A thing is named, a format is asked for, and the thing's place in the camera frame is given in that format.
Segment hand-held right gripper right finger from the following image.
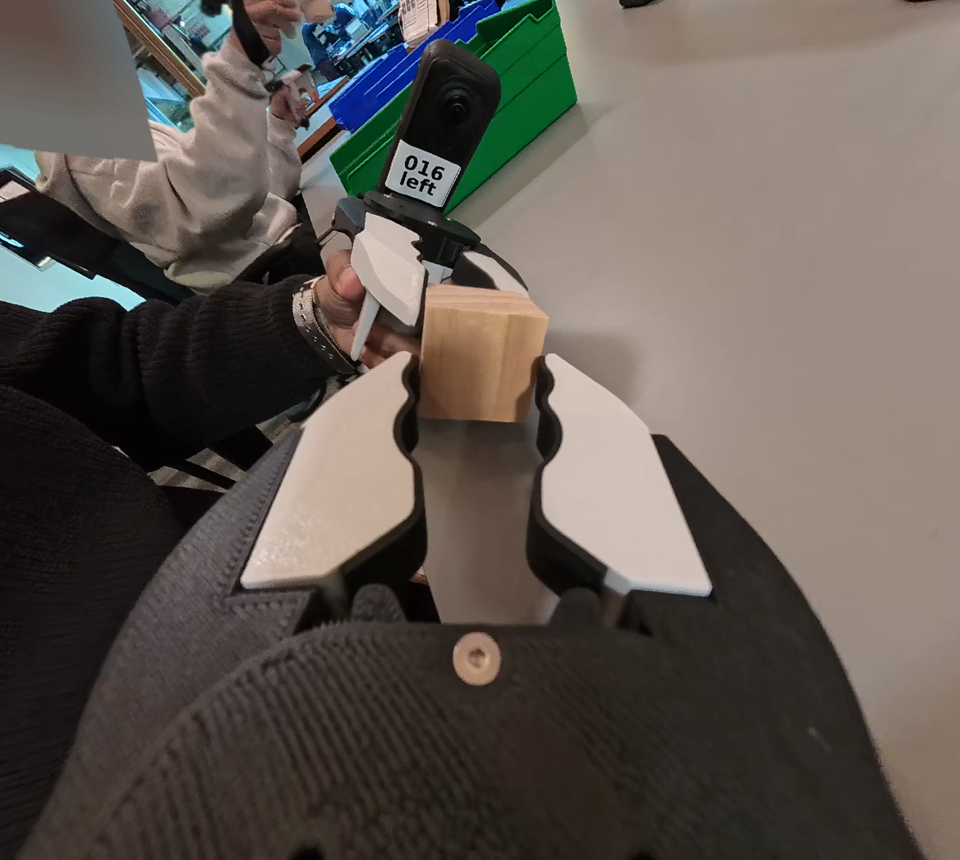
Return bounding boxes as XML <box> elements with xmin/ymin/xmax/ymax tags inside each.
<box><xmin>527</xmin><ymin>354</ymin><xmax>714</xmax><ymax>629</ymax></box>

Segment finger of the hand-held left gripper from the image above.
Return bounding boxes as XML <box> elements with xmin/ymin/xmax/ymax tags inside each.
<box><xmin>450</xmin><ymin>251</ymin><xmax>528</xmax><ymax>297</ymax></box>
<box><xmin>351</xmin><ymin>214</ymin><xmax>432</xmax><ymax>336</ymax></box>

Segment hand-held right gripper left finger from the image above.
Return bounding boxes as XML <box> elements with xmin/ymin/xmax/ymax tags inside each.
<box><xmin>240</xmin><ymin>352</ymin><xmax>429</xmax><ymax>621</ymax></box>

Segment green plastic bin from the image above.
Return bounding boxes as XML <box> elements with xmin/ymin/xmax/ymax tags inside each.
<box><xmin>330</xmin><ymin>0</ymin><xmax>579</xmax><ymax>210</ymax></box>

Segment medium wooden cube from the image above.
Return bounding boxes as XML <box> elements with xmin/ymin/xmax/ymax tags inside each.
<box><xmin>418</xmin><ymin>285</ymin><xmax>550</xmax><ymax>424</ymax></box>

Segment grey desk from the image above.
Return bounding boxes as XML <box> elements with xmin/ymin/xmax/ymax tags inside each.
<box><xmin>296</xmin><ymin>0</ymin><xmax>960</xmax><ymax>860</ymax></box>

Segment person's left hand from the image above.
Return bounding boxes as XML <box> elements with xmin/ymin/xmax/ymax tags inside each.
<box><xmin>322</xmin><ymin>249</ymin><xmax>423</xmax><ymax>372</ymax></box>

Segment blue plastic bin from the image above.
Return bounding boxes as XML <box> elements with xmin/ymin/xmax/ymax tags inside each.
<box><xmin>328</xmin><ymin>0</ymin><xmax>502</xmax><ymax>134</ymax></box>

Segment silver wristwatch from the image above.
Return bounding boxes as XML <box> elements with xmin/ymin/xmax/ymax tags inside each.
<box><xmin>292</xmin><ymin>275</ymin><xmax>360</xmax><ymax>377</ymax></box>

